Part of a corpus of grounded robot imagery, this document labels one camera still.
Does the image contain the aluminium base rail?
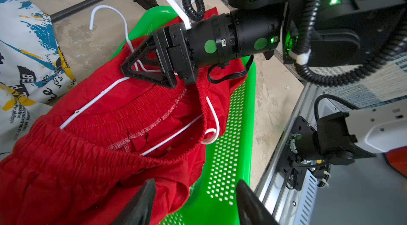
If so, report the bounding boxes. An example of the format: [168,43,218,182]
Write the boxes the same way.
[255,84,407,225]

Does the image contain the black corrugated cable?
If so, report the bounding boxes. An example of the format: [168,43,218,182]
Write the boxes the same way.
[181,0,407,87]

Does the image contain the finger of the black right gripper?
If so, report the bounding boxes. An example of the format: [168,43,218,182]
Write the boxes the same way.
[120,63,178,89]
[120,32,159,72]

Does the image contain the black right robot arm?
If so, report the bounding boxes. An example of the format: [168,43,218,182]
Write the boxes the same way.
[121,0,407,89]

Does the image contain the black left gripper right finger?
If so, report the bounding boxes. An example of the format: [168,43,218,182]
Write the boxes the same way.
[236,180,279,225]

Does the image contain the white blue patterned shorts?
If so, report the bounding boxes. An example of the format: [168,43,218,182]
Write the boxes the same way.
[1,0,75,159]

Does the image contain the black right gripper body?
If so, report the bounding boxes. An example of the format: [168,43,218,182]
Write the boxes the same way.
[152,24,199,86]

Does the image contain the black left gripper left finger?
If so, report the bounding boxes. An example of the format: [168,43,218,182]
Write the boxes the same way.
[111,179,156,225]

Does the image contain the white plastic hanger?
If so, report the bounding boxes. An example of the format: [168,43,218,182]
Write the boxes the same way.
[59,4,220,157]

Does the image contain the red shorts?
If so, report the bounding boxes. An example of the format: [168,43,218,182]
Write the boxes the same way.
[1,45,245,225]

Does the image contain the green plastic basket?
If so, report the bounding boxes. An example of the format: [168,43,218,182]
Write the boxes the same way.
[109,5,257,225]

